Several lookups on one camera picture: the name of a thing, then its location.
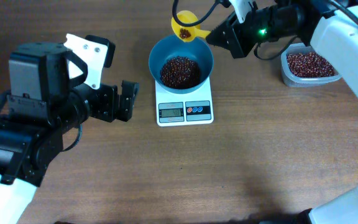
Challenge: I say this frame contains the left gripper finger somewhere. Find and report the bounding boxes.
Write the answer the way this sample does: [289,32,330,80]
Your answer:
[85,35,116,68]
[116,80,139,122]

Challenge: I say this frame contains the yellow plastic measuring scoop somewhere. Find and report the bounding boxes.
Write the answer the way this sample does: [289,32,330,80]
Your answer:
[170,10,211,43]

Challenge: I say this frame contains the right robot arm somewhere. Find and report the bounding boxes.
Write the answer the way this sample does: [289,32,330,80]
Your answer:
[206,1,358,224]

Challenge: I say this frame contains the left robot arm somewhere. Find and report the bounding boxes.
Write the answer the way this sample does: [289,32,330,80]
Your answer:
[0,34,139,223]

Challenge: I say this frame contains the white digital kitchen scale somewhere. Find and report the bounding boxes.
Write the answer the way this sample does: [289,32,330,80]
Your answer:
[155,78,214,127]

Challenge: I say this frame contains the red adzuki beans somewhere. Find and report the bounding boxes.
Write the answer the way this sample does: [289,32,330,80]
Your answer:
[159,27,336,90]

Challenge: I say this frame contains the clear plastic container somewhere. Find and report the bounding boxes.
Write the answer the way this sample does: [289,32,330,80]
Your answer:
[280,43,342,87]

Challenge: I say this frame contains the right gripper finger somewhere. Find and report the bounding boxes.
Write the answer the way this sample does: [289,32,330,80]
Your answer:
[206,23,254,58]
[222,11,239,28]

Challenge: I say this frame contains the left black camera cable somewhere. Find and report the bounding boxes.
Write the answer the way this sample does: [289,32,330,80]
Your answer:
[61,123,83,152]

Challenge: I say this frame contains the blue plastic bowl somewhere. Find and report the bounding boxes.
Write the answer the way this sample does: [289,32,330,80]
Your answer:
[148,35,214,94]

